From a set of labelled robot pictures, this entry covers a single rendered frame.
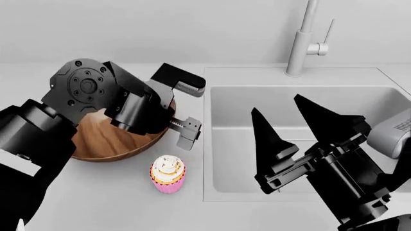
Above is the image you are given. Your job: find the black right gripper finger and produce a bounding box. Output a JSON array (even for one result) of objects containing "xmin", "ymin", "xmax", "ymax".
[
  {"xmin": 293, "ymin": 93, "xmax": 372, "ymax": 144},
  {"xmin": 250, "ymin": 107, "xmax": 298, "ymax": 177}
]

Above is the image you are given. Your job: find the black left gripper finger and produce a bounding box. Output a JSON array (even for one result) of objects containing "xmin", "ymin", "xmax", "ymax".
[{"xmin": 150, "ymin": 62, "xmax": 207, "ymax": 98}]

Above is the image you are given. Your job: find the gray left gripper finger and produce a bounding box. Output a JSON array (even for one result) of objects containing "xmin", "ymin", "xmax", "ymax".
[{"xmin": 175, "ymin": 124, "xmax": 203, "ymax": 151}]

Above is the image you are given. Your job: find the white kitchen sink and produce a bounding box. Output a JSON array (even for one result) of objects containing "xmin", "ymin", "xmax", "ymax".
[{"xmin": 202, "ymin": 67, "xmax": 411, "ymax": 203}]

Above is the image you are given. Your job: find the pink-wrapped frosted cupcake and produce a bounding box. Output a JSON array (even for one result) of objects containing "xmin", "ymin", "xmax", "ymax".
[{"xmin": 148, "ymin": 154, "xmax": 187, "ymax": 194}]

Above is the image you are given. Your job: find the brown wooden mixing bowl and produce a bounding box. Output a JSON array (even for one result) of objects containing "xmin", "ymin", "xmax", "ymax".
[{"xmin": 69, "ymin": 96, "xmax": 177, "ymax": 163}]

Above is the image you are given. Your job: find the gray metal faucet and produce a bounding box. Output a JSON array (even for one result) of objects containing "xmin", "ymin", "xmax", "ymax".
[{"xmin": 286, "ymin": 0, "xmax": 335, "ymax": 78}]

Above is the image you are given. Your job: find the gray gripper camera box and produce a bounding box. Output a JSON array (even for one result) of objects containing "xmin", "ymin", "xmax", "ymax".
[{"xmin": 367, "ymin": 110, "xmax": 411, "ymax": 160}]

